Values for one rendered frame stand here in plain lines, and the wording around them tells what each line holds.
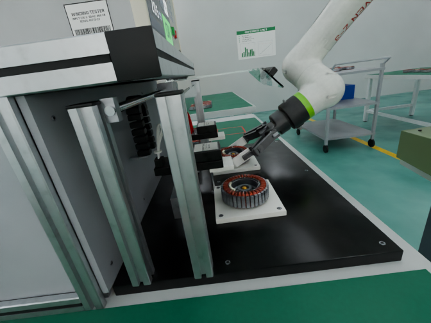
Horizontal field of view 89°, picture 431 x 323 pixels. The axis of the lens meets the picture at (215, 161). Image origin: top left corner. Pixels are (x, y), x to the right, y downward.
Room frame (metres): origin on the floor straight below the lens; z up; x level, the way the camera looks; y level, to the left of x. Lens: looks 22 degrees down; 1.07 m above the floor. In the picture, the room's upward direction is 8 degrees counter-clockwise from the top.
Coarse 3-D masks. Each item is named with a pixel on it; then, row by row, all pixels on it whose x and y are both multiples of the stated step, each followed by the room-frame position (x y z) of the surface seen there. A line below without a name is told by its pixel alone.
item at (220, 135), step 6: (198, 126) 0.68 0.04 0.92; (204, 126) 0.67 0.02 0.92; (210, 126) 0.67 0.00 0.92; (216, 126) 0.67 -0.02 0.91; (198, 132) 0.67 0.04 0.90; (204, 132) 0.67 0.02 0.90; (210, 132) 0.67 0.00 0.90; (216, 132) 0.67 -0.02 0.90; (222, 132) 0.72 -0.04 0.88; (192, 138) 0.67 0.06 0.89; (198, 138) 0.67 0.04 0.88; (204, 138) 0.67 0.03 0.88; (210, 138) 0.67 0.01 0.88; (216, 138) 0.67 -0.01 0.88; (222, 138) 0.67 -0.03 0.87
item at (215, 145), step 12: (204, 144) 0.48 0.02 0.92; (216, 144) 0.46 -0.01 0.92; (204, 156) 0.43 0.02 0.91; (216, 156) 0.43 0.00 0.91; (228, 156) 0.48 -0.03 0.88; (156, 168) 0.43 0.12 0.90; (168, 168) 0.43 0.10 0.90; (204, 168) 0.42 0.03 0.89; (216, 168) 0.42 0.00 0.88; (228, 168) 0.43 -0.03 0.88
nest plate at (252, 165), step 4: (252, 156) 0.71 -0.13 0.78; (252, 160) 0.68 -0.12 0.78; (256, 160) 0.67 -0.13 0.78; (244, 164) 0.65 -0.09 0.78; (248, 164) 0.65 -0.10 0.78; (252, 164) 0.65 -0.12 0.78; (256, 164) 0.64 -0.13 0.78; (236, 168) 0.63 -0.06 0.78; (240, 168) 0.63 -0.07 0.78; (244, 168) 0.63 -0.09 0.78; (248, 168) 0.62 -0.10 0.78; (252, 168) 0.62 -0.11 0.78; (256, 168) 0.62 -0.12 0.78; (216, 172) 0.63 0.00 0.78; (220, 172) 0.63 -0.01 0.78; (224, 172) 0.63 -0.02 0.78; (228, 172) 0.63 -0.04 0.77; (232, 172) 0.63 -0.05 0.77
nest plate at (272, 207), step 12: (216, 192) 0.50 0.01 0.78; (216, 204) 0.44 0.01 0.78; (264, 204) 0.41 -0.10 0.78; (276, 204) 0.41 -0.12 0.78; (216, 216) 0.40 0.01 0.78; (228, 216) 0.39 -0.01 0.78; (240, 216) 0.38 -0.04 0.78; (252, 216) 0.38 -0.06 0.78; (264, 216) 0.38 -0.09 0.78; (276, 216) 0.38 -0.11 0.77
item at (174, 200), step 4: (172, 192) 0.45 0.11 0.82; (172, 196) 0.43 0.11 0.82; (172, 200) 0.42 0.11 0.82; (176, 200) 0.42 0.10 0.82; (172, 204) 0.42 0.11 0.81; (176, 204) 0.42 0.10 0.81; (176, 208) 0.42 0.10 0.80; (176, 212) 0.42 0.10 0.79; (176, 216) 0.42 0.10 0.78; (180, 216) 0.42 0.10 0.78
